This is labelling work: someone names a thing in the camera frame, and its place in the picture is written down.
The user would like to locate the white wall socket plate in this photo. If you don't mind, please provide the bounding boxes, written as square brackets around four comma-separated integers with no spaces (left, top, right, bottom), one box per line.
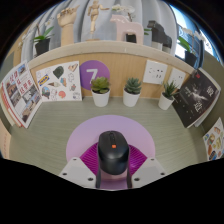
[167,67,187,89]
[142,59,169,86]

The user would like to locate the window with dark frame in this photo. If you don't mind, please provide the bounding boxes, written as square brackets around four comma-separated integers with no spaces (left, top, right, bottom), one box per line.
[173,4,221,64]

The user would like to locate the black computer mouse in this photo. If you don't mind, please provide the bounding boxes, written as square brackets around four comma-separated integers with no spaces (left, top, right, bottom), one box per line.
[96,130,130,176]

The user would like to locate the wooden mannequin figure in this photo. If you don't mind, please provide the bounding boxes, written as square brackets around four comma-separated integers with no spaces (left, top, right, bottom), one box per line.
[87,0,110,42]

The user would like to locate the black horse figure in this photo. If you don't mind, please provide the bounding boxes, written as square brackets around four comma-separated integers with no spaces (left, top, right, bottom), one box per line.
[146,19,174,54]

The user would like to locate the colourful sticker sheet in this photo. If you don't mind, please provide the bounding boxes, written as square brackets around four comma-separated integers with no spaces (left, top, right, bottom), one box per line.
[202,116,224,162]

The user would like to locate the wooden desk back shelf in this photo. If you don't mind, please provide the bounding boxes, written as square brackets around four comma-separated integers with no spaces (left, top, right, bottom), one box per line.
[13,40,196,99]

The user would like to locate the red-spined photo magazine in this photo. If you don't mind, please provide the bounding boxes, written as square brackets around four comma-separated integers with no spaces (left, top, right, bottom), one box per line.
[0,60,43,129]

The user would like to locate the white orchid in black pot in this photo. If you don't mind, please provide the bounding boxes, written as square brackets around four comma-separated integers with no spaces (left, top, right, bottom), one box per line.
[18,18,56,57]
[177,27,209,68]

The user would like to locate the white orchid flowers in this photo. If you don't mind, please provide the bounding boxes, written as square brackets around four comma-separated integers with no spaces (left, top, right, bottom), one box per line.
[111,3,138,21]

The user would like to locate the grey curtain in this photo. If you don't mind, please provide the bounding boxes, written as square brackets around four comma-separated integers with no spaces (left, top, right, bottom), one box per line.
[19,0,181,58]

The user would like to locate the grey-green divider panel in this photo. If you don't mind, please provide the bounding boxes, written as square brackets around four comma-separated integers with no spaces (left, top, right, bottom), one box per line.
[199,49,224,134]
[0,49,18,83]

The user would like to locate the small potted succulent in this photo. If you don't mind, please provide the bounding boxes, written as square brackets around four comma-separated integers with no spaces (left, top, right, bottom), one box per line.
[157,80,179,111]
[90,76,111,108]
[122,77,143,108]

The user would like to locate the white sticker sheet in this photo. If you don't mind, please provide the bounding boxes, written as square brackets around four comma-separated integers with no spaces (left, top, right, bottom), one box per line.
[35,60,83,103]

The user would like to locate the pink horse figure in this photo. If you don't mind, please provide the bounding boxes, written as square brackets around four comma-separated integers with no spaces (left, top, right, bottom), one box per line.
[109,13,145,45]

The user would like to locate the black cover book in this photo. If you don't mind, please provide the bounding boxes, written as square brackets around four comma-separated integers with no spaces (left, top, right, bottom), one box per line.
[171,68,222,129]

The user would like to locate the round purple number sign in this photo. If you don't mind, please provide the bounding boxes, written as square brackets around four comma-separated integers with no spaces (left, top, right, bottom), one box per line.
[79,59,111,91]

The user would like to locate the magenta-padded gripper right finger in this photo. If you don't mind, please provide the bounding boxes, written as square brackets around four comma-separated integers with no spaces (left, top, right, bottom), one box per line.
[125,143,167,190]

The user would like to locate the purple mouse pad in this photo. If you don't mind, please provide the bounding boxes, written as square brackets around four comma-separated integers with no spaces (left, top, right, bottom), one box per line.
[65,114,156,190]

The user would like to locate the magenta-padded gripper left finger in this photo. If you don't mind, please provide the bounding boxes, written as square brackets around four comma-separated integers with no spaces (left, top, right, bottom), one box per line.
[58,142,103,190]

